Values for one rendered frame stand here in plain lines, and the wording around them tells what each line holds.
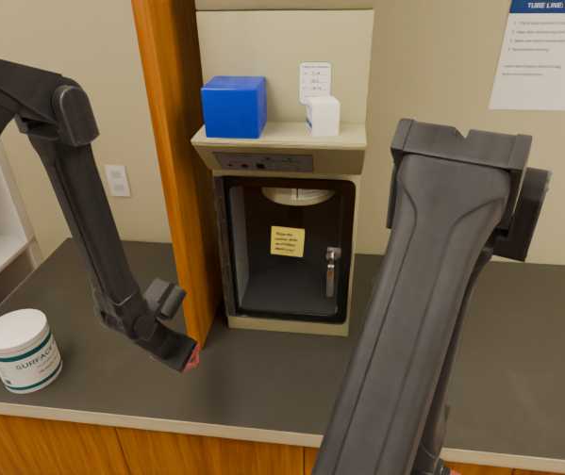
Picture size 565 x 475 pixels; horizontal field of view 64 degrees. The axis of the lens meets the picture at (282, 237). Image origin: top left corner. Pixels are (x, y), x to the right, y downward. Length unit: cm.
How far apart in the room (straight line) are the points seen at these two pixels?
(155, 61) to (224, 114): 15
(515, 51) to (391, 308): 119
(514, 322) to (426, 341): 114
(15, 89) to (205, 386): 77
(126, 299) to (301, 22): 57
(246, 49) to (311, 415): 76
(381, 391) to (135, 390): 95
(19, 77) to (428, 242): 47
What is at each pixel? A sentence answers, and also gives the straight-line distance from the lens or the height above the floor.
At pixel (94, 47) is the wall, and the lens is 152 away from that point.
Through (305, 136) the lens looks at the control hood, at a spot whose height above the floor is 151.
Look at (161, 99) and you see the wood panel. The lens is 89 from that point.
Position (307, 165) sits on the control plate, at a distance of 91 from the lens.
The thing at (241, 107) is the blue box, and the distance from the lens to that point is 84.
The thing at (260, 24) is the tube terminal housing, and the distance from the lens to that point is 91.
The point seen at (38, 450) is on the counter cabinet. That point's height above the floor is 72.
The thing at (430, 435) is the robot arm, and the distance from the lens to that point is 55.
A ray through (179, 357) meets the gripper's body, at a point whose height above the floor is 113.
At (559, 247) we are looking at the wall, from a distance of 171.
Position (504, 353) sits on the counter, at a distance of 130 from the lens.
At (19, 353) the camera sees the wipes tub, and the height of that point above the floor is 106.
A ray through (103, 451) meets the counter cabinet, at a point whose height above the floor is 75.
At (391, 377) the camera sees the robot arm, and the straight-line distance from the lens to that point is 26.
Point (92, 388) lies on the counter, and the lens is 121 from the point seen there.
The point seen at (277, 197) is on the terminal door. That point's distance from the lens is 100.
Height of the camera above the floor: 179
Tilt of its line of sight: 32 degrees down
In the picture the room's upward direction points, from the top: 1 degrees counter-clockwise
